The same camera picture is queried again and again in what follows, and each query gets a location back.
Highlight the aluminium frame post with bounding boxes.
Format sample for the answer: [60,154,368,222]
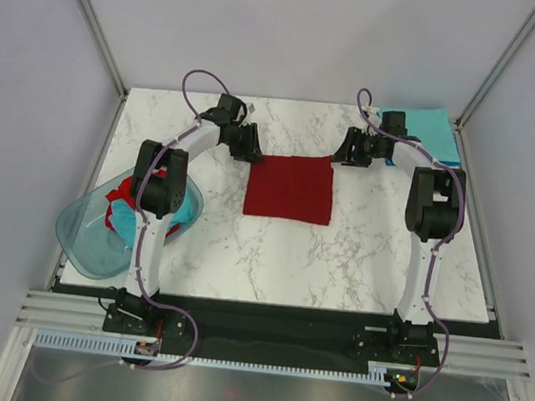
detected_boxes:
[37,0,140,101]
[452,0,535,138]

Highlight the red t-shirt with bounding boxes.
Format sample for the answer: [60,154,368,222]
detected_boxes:
[243,155,334,226]

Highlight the left aluminium frame post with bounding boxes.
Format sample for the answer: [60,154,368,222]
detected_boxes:
[37,0,140,101]

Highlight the right aluminium frame post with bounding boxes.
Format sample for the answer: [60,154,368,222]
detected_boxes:
[452,0,535,138]

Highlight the white slotted cable duct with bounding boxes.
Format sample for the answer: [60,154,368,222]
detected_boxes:
[33,330,419,387]

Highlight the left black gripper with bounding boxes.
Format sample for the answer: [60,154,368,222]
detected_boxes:
[221,121,268,167]

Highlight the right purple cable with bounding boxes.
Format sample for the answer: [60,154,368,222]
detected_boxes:
[326,88,478,401]

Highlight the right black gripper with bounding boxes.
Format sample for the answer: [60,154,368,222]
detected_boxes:
[329,124,386,170]

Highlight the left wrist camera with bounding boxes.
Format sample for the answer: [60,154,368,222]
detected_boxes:
[245,103,256,114]

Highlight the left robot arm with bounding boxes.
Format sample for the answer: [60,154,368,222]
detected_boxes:
[102,93,264,336]

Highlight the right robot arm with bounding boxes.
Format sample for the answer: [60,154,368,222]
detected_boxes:
[332,106,467,368]

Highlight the folded teal t-shirt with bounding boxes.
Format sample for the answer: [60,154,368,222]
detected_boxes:
[377,107,461,163]

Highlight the red shirt in basket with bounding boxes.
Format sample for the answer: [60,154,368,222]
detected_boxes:
[102,162,195,246]

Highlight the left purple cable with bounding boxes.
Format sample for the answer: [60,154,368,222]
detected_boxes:
[28,54,232,400]

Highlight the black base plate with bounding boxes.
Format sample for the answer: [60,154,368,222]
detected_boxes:
[53,283,501,373]

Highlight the transparent blue plastic basket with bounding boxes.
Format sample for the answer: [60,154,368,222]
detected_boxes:
[56,169,204,291]

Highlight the teal shirt in basket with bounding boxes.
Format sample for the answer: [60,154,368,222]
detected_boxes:
[102,183,200,254]

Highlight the purple cable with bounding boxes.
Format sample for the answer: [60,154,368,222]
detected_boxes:
[326,88,478,401]
[28,54,232,400]

